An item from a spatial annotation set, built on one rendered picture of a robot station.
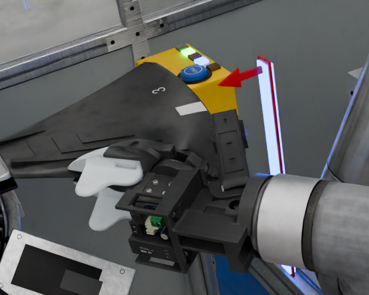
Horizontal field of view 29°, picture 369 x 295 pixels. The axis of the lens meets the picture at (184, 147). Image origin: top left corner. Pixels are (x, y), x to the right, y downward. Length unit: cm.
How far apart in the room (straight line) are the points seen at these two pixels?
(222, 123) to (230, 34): 99
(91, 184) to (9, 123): 89
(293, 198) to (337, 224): 4
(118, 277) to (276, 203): 32
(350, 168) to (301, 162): 126
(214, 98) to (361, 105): 47
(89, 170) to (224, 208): 14
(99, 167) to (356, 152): 24
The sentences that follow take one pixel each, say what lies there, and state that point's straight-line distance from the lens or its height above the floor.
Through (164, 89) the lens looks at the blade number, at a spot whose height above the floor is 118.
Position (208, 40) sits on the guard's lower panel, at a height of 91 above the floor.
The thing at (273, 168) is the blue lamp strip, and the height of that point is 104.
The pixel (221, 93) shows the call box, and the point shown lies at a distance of 110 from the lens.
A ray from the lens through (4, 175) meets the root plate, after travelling 72.
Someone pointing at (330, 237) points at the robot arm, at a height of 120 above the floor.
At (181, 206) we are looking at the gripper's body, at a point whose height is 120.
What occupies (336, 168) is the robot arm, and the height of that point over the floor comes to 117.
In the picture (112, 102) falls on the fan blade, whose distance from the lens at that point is 82.
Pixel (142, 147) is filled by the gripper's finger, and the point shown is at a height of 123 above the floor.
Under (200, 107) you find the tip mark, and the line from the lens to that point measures 80.
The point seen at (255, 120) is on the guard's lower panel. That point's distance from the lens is 178.
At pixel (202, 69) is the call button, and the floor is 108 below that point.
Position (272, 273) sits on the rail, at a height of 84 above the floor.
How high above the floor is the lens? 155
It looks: 31 degrees down
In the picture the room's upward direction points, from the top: 11 degrees counter-clockwise
